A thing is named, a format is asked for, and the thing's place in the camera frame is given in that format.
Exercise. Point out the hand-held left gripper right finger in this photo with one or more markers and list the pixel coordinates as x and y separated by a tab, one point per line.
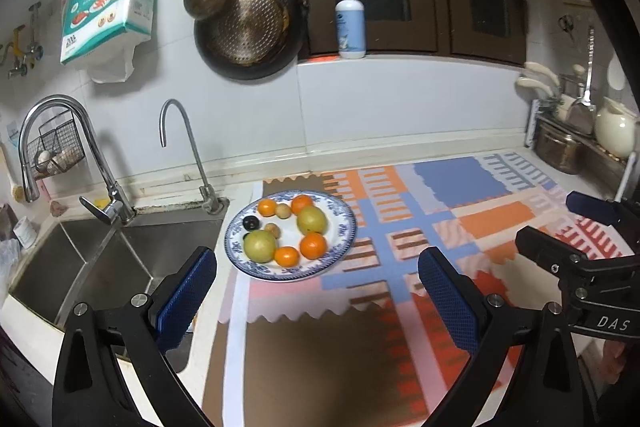
450	302

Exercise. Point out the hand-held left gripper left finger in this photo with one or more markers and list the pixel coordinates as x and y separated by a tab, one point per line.
185	302

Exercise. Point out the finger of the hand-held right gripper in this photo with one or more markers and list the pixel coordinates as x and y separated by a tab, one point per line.
542	247
587	203

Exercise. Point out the large green citrus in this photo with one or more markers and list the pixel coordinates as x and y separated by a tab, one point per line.
312	220
260	245

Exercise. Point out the dark plum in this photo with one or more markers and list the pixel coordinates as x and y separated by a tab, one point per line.
250	223

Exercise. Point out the orange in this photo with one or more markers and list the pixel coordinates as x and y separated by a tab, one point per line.
266	207
313	245
301	204
286	256

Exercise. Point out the small brown fruit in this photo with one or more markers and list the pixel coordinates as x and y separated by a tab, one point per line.
272	230
283	211

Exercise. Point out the blue white patterned plate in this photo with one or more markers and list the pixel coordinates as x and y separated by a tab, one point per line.
340	227

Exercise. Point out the person's right hand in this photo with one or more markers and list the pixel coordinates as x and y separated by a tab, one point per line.
614	357

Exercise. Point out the dish rack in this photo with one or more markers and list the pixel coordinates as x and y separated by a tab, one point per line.
605	167

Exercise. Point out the stainless steel pot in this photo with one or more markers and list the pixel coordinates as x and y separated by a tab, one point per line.
557	152

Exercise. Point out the white ceramic jug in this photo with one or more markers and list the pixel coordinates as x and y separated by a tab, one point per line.
612	127

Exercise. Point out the stainless steel sink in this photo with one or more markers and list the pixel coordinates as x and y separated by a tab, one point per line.
100	267

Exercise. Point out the colourful patterned mat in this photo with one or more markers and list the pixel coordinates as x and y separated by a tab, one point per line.
400	207

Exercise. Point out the thin chrome water faucet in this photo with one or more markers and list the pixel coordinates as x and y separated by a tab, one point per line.
192	152

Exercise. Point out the tall chrome kitchen faucet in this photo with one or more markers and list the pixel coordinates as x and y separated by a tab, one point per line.
100	157

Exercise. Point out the white cup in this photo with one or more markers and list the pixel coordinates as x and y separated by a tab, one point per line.
25	232

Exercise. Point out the scissors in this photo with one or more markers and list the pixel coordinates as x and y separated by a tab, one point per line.
566	24

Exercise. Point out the white egg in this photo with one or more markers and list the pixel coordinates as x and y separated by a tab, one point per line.
44	156

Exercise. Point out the black frying pan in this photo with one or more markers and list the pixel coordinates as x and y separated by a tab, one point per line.
247	29

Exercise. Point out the white blue lotion bottle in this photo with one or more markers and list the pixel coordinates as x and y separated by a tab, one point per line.
351	19

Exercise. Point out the teal white paper towel pack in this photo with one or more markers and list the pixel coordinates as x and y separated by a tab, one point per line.
110	7

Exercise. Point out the wall water taps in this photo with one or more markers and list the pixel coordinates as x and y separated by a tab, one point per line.
22	52

